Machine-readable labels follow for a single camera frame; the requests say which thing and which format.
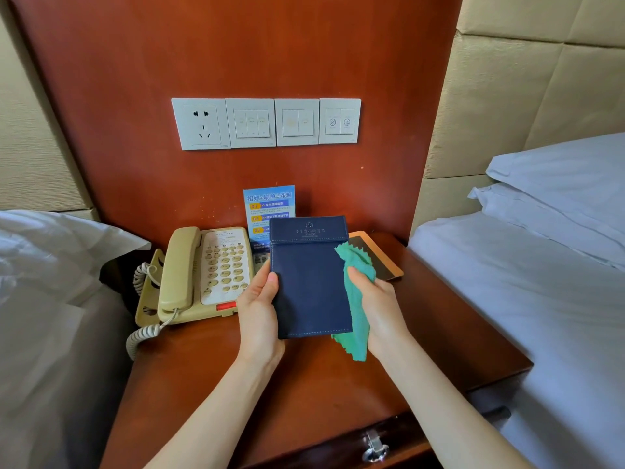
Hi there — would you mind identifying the person's right hand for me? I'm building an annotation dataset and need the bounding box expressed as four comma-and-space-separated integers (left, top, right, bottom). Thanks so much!
347, 265, 411, 359

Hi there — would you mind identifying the person's left hand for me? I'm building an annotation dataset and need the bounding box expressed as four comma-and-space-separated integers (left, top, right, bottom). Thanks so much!
236, 259, 286, 364

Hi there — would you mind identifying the green cleaning cloth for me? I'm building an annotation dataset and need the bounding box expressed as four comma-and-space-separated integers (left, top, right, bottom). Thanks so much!
331, 241, 377, 363

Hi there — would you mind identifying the navy blue leather folder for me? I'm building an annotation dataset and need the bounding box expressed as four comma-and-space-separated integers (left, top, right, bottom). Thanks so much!
268, 216, 354, 340

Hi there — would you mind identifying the person's right forearm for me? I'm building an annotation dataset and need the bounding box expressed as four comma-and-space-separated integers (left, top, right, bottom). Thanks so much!
375, 332, 535, 469

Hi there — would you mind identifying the person's left forearm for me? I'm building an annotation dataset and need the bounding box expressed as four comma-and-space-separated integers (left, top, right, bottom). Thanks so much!
145, 348, 286, 469

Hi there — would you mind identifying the dark tablet with wooden edge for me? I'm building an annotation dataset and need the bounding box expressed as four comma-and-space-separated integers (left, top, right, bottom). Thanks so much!
348, 231, 404, 282

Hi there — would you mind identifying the beige desk telephone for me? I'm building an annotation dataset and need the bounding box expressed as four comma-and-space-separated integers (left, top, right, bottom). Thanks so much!
135, 226, 255, 330

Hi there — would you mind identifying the blue printed card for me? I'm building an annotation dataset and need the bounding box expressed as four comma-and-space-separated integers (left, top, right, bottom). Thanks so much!
243, 185, 297, 253

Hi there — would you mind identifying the beige telephone handset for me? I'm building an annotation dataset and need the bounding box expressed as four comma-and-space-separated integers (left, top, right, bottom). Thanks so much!
157, 226, 202, 312

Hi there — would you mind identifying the wooden nightstand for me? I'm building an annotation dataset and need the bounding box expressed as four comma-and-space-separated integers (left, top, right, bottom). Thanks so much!
99, 232, 534, 469

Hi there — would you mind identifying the bed with white sheet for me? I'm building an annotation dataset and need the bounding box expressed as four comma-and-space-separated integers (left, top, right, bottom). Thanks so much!
407, 211, 625, 469

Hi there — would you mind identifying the white pillow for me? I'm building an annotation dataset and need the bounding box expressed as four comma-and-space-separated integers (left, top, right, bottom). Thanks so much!
485, 133, 625, 240
467, 183, 625, 274

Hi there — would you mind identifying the white duvet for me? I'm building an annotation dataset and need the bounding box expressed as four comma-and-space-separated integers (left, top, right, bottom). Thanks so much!
0, 210, 152, 469

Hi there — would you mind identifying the beige padded headboard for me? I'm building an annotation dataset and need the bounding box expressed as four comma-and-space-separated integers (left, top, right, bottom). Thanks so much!
409, 0, 625, 238
0, 0, 101, 222

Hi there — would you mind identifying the beige coiled telephone cord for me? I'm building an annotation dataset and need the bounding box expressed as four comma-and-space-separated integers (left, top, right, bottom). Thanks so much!
125, 262, 179, 361

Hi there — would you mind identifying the white triple switch panel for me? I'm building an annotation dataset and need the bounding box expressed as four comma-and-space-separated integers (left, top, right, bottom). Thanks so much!
225, 98, 277, 149

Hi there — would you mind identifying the white icon switch panel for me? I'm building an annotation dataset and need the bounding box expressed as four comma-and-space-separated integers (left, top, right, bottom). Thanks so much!
319, 98, 362, 145

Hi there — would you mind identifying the white double switch panel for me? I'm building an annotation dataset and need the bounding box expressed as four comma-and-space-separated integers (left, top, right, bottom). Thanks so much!
274, 98, 320, 147

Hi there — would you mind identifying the white wall power socket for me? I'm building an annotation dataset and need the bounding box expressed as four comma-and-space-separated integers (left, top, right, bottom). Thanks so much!
171, 97, 231, 151

